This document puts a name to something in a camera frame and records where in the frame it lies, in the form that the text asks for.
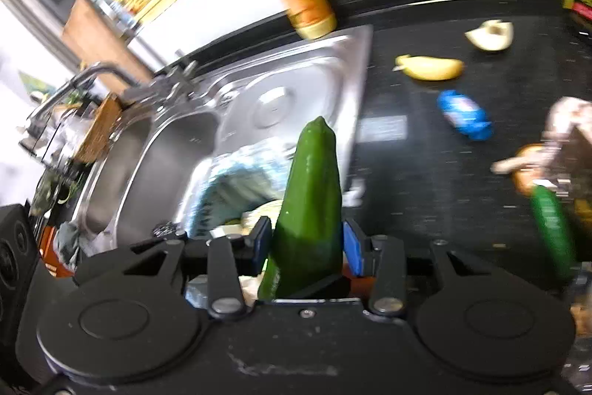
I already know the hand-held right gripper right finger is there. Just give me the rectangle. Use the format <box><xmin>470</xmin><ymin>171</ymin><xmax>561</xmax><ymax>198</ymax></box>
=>
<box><xmin>342</xmin><ymin>218</ymin><xmax>494</xmax><ymax>318</ymax></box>

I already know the wire dish rack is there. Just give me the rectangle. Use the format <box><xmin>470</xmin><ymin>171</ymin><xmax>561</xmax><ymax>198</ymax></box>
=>
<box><xmin>17</xmin><ymin>98</ymin><xmax>94</xmax><ymax>217</ymax></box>

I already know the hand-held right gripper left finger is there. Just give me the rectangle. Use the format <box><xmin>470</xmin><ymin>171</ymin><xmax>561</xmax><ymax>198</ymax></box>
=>
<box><xmin>74</xmin><ymin>216</ymin><xmax>273</xmax><ymax>320</ymax></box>

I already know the green pepper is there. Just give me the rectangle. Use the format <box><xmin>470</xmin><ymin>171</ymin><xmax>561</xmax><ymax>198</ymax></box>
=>
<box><xmin>258</xmin><ymin>116</ymin><xmax>344</xmax><ymax>299</ymax></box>

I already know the blue candy wrapper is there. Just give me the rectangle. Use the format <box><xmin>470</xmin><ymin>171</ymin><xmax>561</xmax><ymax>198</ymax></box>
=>
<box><xmin>437</xmin><ymin>89</ymin><xmax>494</xmax><ymax>141</ymax></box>

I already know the chrome kitchen faucet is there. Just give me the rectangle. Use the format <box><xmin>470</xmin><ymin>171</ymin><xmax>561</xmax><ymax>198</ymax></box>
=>
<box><xmin>17</xmin><ymin>60</ymin><xmax>154</xmax><ymax>147</ymax></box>

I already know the clear bottle blue label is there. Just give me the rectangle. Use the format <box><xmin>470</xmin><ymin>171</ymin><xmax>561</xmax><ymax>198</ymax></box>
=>
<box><xmin>91</xmin><ymin>0</ymin><xmax>140</xmax><ymax>31</ymax></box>

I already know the blue bin with clear liner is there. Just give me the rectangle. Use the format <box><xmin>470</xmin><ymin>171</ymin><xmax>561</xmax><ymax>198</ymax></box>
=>
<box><xmin>189</xmin><ymin>144</ymin><xmax>297</xmax><ymax>239</ymax></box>

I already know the brown woven basket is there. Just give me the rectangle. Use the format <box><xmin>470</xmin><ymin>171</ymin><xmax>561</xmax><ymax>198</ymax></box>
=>
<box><xmin>73</xmin><ymin>93</ymin><xmax>124</xmax><ymax>165</ymax></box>

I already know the orange fruit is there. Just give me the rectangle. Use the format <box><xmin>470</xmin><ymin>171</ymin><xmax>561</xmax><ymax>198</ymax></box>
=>
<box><xmin>512</xmin><ymin>144</ymin><xmax>549</xmax><ymax>198</ymax></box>

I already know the yellow fruit peel wedge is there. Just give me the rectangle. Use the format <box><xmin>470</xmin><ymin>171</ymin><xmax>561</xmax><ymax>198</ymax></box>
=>
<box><xmin>393</xmin><ymin>54</ymin><xmax>465</xmax><ymax>81</ymax></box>

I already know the slim green vegetable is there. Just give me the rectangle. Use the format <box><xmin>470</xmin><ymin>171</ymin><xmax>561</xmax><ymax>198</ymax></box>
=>
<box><xmin>529</xmin><ymin>184</ymin><xmax>580</xmax><ymax>281</ymax></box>

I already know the pale fruit piece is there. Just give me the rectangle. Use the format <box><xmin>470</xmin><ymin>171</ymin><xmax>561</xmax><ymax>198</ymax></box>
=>
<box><xmin>464</xmin><ymin>19</ymin><xmax>514</xmax><ymax>52</ymax></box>

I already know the stainless steel sink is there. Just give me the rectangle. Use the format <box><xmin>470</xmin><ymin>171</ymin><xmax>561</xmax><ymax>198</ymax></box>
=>
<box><xmin>73</xmin><ymin>23</ymin><xmax>375</xmax><ymax>267</ymax></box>

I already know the wooden cutting board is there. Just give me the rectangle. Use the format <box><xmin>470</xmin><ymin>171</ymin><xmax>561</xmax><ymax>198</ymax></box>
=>
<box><xmin>61</xmin><ymin>0</ymin><xmax>154</xmax><ymax>96</ymax></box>

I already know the grey cloth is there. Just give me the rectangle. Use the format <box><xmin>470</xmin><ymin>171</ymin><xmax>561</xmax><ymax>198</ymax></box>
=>
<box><xmin>53</xmin><ymin>221</ymin><xmax>112</xmax><ymax>267</ymax></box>

